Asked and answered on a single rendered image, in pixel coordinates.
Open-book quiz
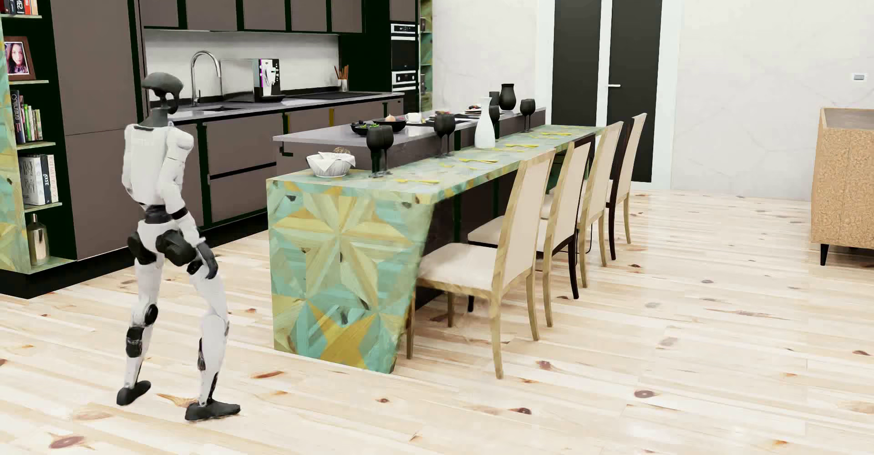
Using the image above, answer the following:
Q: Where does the robot black hand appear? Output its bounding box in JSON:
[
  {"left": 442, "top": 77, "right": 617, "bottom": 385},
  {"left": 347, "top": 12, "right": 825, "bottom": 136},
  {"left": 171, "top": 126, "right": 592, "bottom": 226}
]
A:
[{"left": 195, "top": 241, "right": 220, "bottom": 280}]

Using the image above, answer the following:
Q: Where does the beige wooden dining chair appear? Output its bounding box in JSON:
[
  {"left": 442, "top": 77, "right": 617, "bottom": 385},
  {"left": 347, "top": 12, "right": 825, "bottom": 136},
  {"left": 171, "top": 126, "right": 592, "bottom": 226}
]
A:
[
  {"left": 407, "top": 149, "right": 557, "bottom": 379},
  {"left": 543, "top": 122, "right": 624, "bottom": 288},
  {"left": 606, "top": 113, "right": 647, "bottom": 261},
  {"left": 468, "top": 140, "right": 594, "bottom": 328}
]

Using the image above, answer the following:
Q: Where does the robot right leg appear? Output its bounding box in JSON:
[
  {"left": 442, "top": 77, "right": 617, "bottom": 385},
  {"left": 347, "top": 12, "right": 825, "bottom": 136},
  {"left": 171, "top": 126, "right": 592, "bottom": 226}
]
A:
[{"left": 156, "top": 228, "right": 242, "bottom": 422}]

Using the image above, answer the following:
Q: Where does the robot leg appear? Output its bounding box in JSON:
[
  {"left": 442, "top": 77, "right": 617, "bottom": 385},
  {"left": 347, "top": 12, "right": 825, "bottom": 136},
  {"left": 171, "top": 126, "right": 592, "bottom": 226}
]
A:
[
  {"left": 115, "top": 219, "right": 165, "bottom": 407},
  {"left": 156, "top": 228, "right": 242, "bottom": 422}
]

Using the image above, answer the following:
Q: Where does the robot left leg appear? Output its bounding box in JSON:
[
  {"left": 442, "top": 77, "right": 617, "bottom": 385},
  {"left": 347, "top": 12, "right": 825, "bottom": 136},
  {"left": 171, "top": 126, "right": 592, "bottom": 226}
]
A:
[{"left": 115, "top": 219, "right": 165, "bottom": 407}]

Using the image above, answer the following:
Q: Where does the robot white torso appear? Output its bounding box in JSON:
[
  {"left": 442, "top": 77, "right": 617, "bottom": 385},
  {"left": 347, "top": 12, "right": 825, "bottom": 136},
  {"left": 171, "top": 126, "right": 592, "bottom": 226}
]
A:
[{"left": 122, "top": 122, "right": 195, "bottom": 224}]

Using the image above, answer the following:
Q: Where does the patterned green yellow bar table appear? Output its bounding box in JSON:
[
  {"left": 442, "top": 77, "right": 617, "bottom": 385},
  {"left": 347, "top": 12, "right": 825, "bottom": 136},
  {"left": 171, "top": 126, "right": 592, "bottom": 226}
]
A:
[{"left": 266, "top": 125, "right": 605, "bottom": 374}]

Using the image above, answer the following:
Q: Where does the white ribbed bowl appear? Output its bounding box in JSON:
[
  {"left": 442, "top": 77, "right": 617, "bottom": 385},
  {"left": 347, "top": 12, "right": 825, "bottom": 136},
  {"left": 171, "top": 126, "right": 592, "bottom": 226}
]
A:
[{"left": 306, "top": 151, "right": 356, "bottom": 179}]

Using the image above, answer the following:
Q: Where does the metallic bottle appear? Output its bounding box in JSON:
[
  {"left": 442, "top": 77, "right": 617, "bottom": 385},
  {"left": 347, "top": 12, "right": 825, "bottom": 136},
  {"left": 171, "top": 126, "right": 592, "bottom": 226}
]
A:
[{"left": 26, "top": 213, "right": 50, "bottom": 268}]

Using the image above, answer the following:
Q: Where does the robot black head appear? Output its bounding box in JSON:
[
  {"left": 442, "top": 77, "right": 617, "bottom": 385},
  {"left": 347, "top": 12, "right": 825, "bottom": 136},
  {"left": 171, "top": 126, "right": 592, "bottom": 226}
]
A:
[{"left": 141, "top": 72, "right": 184, "bottom": 115}]

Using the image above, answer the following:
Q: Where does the black bookshelf unit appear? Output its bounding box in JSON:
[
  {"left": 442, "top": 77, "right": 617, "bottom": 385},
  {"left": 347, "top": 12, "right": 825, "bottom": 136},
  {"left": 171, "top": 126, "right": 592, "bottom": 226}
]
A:
[{"left": 0, "top": 0, "right": 77, "bottom": 276}]

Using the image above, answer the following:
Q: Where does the silver countertop appliance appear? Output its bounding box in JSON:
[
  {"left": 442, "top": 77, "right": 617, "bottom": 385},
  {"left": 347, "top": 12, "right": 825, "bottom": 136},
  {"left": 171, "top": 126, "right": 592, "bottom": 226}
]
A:
[{"left": 220, "top": 58, "right": 281, "bottom": 101}]

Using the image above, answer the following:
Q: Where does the row of white books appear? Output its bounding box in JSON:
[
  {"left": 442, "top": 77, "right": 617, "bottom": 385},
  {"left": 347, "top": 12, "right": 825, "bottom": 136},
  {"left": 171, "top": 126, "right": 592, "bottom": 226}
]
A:
[{"left": 18, "top": 154, "right": 60, "bottom": 207}]

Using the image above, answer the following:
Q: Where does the chrome kitchen faucet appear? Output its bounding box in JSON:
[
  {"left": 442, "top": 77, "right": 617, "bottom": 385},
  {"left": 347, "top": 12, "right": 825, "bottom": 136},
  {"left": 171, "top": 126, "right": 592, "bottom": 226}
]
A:
[{"left": 190, "top": 50, "right": 224, "bottom": 106}]

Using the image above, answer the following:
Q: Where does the row of green books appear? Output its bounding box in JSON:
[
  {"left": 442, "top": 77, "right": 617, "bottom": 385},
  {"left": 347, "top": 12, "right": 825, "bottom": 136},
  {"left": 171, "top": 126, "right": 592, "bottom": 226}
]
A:
[{"left": 10, "top": 90, "right": 44, "bottom": 145}]

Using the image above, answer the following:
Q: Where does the grey kitchen island counter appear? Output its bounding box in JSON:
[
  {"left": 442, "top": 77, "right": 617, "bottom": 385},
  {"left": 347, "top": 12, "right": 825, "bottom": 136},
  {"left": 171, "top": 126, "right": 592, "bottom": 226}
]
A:
[{"left": 273, "top": 107, "right": 547, "bottom": 177}]

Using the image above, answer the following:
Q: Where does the middle black goblet pair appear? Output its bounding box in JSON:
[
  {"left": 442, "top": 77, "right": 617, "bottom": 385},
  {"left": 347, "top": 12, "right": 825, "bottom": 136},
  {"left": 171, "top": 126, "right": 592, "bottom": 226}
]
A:
[{"left": 433, "top": 111, "right": 456, "bottom": 157}]

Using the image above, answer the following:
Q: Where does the framed portrait photo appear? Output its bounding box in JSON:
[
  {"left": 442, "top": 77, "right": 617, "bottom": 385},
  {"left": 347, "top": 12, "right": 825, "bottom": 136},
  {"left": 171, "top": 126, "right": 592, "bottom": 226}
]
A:
[{"left": 3, "top": 36, "right": 36, "bottom": 82}]

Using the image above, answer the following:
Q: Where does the white ceramic vase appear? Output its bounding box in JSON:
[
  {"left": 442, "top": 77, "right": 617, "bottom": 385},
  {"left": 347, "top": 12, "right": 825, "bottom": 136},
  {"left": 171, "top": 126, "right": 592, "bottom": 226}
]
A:
[{"left": 474, "top": 97, "right": 497, "bottom": 150}]

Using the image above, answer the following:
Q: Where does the cork textured armchair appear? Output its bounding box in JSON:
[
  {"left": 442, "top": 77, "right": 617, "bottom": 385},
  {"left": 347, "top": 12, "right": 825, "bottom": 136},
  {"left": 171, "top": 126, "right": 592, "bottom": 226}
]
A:
[{"left": 810, "top": 107, "right": 874, "bottom": 266}]

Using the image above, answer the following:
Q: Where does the built-in wall oven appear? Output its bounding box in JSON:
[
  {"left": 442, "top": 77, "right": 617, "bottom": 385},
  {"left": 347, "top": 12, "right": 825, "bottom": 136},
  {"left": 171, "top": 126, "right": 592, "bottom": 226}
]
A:
[{"left": 391, "top": 23, "right": 419, "bottom": 93}]

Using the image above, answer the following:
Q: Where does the dark door panel with handle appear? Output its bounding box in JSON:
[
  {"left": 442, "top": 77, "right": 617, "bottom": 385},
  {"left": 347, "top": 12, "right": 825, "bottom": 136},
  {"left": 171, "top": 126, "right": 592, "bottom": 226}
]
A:
[{"left": 606, "top": 0, "right": 664, "bottom": 183}]

